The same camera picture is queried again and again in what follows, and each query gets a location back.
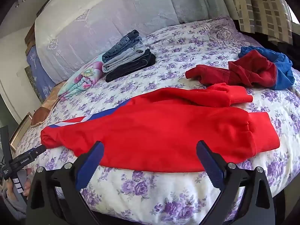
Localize wooden picture frame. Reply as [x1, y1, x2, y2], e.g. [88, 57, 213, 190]
[9, 112, 33, 152]

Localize person's left forearm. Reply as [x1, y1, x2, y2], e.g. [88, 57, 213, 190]
[0, 187, 27, 219]

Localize person's left hand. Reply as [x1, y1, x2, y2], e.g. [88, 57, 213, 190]
[6, 167, 32, 201]

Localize checked beige curtain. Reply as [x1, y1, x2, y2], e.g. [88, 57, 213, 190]
[234, 0, 294, 45]

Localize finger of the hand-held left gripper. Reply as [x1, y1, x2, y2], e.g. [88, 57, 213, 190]
[29, 145, 47, 161]

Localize red sweater with stripes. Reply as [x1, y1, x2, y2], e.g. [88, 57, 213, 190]
[40, 83, 281, 173]

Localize window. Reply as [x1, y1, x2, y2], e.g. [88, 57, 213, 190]
[287, 5, 300, 25]

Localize brown cushion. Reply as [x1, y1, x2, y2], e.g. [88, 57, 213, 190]
[30, 106, 51, 127]

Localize folded black pants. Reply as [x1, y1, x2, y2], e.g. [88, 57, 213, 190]
[105, 49, 156, 83]

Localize blue patterned mattress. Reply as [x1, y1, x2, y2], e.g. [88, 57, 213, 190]
[25, 46, 57, 104]

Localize folded floral blanket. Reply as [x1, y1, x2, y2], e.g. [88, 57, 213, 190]
[57, 53, 105, 98]

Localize dark red garment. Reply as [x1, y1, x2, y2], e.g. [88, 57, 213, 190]
[185, 50, 278, 88]

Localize folded grey pants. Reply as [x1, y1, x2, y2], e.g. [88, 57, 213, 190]
[102, 44, 147, 73]

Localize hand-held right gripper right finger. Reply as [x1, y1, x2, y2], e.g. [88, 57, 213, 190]
[196, 140, 275, 225]

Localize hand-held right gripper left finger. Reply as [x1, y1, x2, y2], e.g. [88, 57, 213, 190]
[30, 141, 105, 225]

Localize purple floral bedspread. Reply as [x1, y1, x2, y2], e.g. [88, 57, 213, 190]
[19, 16, 300, 224]

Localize pale upright mattress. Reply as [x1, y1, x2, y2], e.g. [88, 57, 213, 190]
[34, 0, 209, 85]

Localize blue garment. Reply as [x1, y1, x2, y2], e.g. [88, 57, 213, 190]
[238, 46, 295, 90]

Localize folded blue jeans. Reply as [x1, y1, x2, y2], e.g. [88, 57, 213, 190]
[102, 30, 143, 62]

